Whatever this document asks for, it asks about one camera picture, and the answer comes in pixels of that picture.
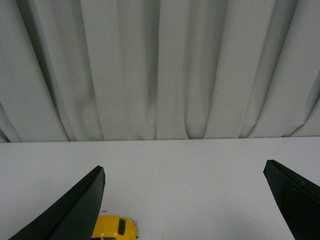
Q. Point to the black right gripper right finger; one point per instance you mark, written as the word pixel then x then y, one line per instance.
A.
pixel 297 198

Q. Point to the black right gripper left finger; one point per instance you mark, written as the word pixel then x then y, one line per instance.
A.
pixel 71 217

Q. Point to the yellow beetle toy car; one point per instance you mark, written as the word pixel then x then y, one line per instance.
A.
pixel 111 227

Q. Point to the white pleated curtain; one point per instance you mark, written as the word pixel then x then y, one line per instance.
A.
pixel 123 70

